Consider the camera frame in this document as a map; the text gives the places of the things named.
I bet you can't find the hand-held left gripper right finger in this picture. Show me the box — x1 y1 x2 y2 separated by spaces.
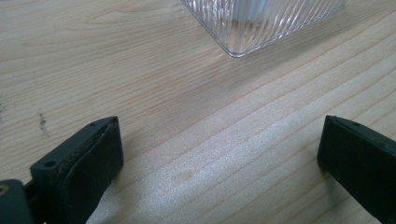
316 114 396 224

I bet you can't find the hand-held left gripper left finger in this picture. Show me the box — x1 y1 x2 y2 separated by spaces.
29 116 125 224

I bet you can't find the clear plastic container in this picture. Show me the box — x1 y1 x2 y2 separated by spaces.
179 0 347 59

